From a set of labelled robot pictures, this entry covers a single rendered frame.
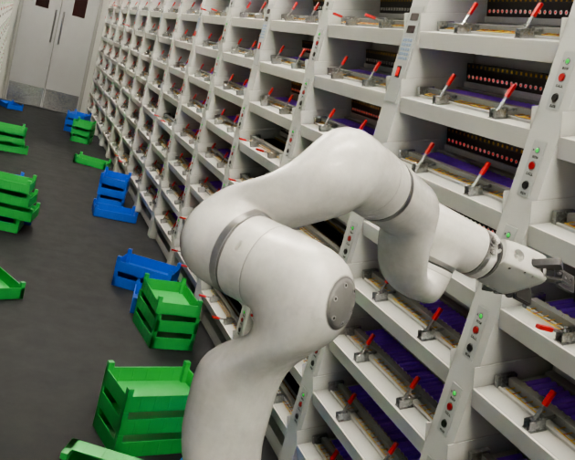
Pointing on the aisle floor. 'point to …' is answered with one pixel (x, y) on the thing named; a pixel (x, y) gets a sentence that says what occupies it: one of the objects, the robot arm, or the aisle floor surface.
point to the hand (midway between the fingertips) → (547, 289)
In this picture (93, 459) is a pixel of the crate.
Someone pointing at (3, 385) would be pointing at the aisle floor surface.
